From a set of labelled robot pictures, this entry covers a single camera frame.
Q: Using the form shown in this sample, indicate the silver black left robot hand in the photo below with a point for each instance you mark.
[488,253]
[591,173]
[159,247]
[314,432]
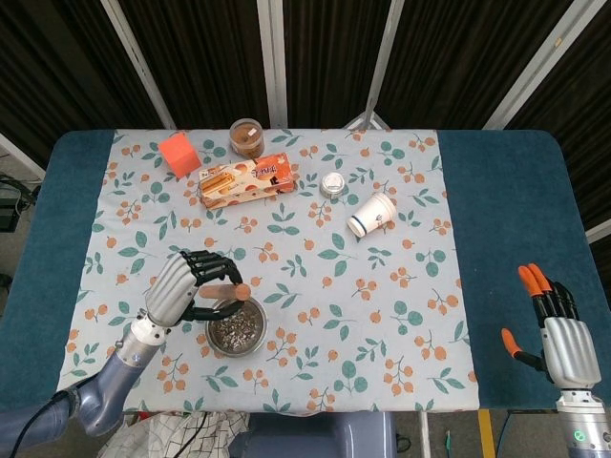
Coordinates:
[172,291]

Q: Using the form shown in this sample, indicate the silver right hand orange fingertips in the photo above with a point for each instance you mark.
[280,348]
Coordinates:
[570,350]

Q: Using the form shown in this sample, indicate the wooden rolling pin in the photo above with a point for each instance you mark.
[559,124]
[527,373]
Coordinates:
[224,292]

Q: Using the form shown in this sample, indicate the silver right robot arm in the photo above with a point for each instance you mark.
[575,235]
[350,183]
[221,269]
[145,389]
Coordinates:
[582,424]

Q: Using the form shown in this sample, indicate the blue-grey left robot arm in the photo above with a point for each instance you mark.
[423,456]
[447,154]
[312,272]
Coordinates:
[114,381]

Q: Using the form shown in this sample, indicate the stainless steel bowl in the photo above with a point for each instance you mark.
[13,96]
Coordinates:
[213,341]

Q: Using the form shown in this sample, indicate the crushed dark seeds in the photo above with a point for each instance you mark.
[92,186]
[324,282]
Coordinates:
[237,330]

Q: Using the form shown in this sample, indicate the orange biscuit box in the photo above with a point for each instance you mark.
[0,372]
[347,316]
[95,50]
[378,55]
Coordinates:
[243,181]

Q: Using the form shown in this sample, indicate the floral orange fruit tablecloth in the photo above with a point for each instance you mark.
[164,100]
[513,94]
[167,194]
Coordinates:
[305,267]

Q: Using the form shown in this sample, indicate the orange foam cube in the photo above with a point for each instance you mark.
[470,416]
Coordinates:
[179,155]

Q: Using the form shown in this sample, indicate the teal velvet table cover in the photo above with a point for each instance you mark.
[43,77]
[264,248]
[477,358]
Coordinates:
[515,214]

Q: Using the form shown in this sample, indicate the white black checked cloth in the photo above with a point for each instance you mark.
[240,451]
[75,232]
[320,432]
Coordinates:
[157,439]

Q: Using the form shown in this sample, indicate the white table leg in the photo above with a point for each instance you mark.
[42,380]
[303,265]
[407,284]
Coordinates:
[425,436]

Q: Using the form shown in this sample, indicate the clear jar brown contents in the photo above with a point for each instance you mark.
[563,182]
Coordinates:
[246,138]

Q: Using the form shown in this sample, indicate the black electronic device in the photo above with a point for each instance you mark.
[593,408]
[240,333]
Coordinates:
[9,210]

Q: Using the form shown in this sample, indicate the small metal tin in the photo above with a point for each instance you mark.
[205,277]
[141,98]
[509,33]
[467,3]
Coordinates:
[332,185]

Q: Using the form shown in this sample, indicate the blue-grey robot torso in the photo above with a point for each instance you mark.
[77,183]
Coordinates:
[315,436]

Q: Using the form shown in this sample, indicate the white paper cup blue stripe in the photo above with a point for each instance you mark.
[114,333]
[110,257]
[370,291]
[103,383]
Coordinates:
[374,214]

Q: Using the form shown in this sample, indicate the dark pleated curtain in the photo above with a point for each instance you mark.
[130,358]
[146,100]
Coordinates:
[205,57]

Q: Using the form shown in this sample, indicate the white frame post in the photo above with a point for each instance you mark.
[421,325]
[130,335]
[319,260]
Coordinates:
[384,52]
[21,155]
[539,67]
[599,233]
[273,62]
[138,67]

